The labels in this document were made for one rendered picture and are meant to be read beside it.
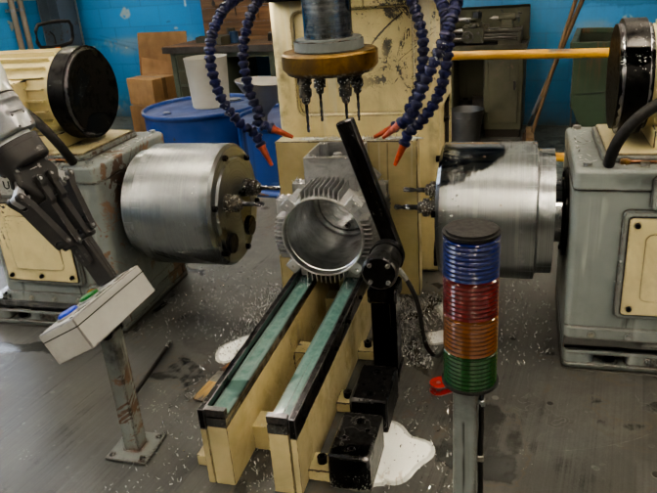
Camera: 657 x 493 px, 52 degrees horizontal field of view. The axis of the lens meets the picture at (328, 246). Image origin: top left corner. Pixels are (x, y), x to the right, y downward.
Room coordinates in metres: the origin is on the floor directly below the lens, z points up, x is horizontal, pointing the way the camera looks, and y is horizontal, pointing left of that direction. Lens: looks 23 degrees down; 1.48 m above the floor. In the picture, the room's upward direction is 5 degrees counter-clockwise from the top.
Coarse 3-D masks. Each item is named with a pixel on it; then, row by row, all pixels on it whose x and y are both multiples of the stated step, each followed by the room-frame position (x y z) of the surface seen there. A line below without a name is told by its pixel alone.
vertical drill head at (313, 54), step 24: (312, 0) 1.25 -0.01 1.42; (336, 0) 1.25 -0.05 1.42; (312, 24) 1.26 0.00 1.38; (336, 24) 1.25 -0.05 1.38; (312, 48) 1.23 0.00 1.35; (336, 48) 1.23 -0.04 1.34; (360, 48) 1.27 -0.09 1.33; (288, 72) 1.25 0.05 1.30; (312, 72) 1.21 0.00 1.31; (336, 72) 1.20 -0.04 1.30; (360, 72) 1.23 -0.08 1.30
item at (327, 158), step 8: (320, 144) 1.34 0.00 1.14; (328, 144) 1.35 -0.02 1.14; (336, 144) 1.35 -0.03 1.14; (312, 152) 1.29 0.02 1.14; (320, 152) 1.34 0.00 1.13; (328, 152) 1.35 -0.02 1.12; (336, 152) 1.31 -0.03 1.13; (344, 152) 1.34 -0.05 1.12; (304, 160) 1.25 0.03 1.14; (312, 160) 1.24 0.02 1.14; (320, 160) 1.24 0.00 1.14; (328, 160) 1.23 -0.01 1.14; (336, 160) 1.23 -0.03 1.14; (344, 160) 1.22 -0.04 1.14; (304, 168) 1.25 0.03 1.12; (312, 168) 1.24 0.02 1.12; (320, 168) 1.24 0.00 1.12; (328, 168) 1.23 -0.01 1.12; (336, 168) 1.23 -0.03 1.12; (344, 168) 1.22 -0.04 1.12; (352, 168) 1.22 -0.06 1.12; (304, 176) 1.26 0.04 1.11; (312, 176) 1.24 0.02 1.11; (336, 176) 1.23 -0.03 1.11; (344, 176) 1.22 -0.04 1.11; (352, 176) 1.22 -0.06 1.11; (352, 184) 1.22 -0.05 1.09
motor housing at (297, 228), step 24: (312, 192) 1.18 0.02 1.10; (336, 192) 1.17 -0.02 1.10; (360, 192) 1.23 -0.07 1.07; (288, 216) 1.19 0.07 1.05; (312, 216) 1.34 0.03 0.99; (360, 216) 1.15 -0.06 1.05; (288, 240) 1.19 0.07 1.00; (312, 240) 1.27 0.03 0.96; (336, 240) 1.31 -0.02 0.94; (360, 240) 1.28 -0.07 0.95; (312, 264) 1.19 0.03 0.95; (336, 264) 1.19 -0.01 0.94
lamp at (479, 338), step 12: (444, 324) 0.65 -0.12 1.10; (456, 324) 0.63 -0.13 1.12; (468, 324) 0.62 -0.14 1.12; (480, 324) 0.62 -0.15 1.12; (492, 324) 0.63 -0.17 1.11; (444, 336) 0.65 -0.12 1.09; (456, 336) 0.63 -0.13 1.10; (468, 336) 0.62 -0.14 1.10; (480, 336) 0.62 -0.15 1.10; (492, 336) 0.63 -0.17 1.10; (456, 348) 0.63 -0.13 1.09; (468, 348) 0.62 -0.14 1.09; (480, 348) 0.62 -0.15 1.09; (492, 348) 0.63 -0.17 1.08
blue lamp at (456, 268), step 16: (448, 240) 0.64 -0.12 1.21; (496, 240) 0.63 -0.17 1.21; (448, 256) 0.64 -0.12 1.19; (464, 256) 0.62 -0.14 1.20; (480, 256) 0.62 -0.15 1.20; (496, 256) 0.63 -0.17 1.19; (448, 272) 0.64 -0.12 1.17; (464, 272) 0.62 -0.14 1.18; (480, 272) 0.62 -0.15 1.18; (496, 272) 0.63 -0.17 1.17
